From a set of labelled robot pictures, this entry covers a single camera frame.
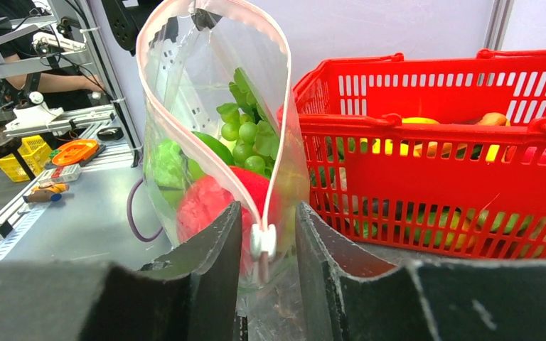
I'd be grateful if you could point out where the red plastic basket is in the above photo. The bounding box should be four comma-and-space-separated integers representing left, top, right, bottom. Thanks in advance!
294, 49, 546, 259

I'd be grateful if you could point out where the green grapes toy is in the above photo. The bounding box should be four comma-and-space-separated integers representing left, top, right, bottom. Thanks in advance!
216, 67, 281, 179

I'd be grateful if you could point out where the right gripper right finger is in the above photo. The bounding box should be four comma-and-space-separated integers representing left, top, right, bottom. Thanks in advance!
296, 202, 546, 340

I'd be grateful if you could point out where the yellow banana bunch toy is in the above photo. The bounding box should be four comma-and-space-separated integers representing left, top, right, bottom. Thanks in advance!
372, 117, 439, 157

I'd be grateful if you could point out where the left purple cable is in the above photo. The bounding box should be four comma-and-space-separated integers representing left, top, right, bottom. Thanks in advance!
126, 178, 165, 244

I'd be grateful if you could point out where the person forearm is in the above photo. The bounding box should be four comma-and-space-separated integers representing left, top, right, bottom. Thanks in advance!
4, 54, 104, 94

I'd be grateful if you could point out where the orange round lid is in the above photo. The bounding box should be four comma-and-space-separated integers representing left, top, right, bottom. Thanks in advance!
51, 139, 100, 166

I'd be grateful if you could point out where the yellow plastic crate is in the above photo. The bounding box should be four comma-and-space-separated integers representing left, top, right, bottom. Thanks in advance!
0, 135, 53, 183

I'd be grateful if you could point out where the small red apple toy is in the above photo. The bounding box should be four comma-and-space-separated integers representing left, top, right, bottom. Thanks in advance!
176, 166, 269, 276

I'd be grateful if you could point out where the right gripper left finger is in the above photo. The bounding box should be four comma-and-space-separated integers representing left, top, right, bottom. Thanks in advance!
0, 202, 242, 340

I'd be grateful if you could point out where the clear zip top bag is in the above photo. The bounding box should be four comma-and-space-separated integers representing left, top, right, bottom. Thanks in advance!
136, 1, 309, 340

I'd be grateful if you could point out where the napa cabbage toy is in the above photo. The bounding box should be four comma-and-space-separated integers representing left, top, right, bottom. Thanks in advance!
147, 139, 187, 209

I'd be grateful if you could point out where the small toy figure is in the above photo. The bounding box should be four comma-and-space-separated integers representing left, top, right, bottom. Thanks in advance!
22, 183, 70, 204

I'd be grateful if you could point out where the orange sweet potato toy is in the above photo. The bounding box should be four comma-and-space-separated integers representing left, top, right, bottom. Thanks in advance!
475, 112, 511, 126

